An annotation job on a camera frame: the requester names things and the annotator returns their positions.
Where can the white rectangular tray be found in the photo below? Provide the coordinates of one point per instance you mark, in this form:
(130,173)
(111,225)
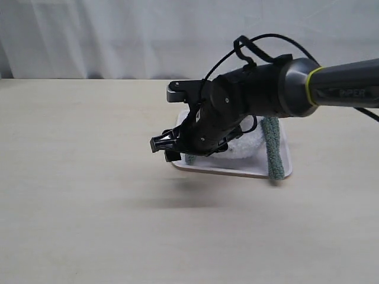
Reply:
(284,165)

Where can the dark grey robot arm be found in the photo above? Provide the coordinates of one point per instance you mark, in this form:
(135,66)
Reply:
(283,88)

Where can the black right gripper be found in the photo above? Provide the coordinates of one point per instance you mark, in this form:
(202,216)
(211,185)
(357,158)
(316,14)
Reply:
(204,131)

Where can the grey-green knitted scarf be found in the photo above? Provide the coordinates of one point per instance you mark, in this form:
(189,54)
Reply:
(274,148)

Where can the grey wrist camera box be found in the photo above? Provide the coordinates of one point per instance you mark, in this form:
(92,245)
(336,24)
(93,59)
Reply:
(191,92)

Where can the white plush snowman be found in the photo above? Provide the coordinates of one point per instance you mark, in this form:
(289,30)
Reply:
(244,147)

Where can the white background curtain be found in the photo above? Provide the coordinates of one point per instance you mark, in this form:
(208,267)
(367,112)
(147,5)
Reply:
(170,39)

